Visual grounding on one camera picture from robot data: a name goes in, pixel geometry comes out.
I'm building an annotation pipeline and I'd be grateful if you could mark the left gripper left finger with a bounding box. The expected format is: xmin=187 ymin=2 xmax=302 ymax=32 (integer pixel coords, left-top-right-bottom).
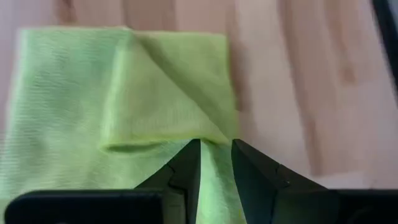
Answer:
xmin=4 ymin=139 xmax=201 ymax=224

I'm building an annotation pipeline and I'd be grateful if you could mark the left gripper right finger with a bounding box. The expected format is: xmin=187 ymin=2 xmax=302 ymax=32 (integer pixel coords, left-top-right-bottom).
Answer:
xmin=231 ymin=139 xmax=398 ymax=224

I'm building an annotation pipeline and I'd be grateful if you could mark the lime green microfiber towel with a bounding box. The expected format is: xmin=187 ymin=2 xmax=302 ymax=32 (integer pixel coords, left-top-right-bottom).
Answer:
xmin=0 ymin=26 xmax=248 ymax=224

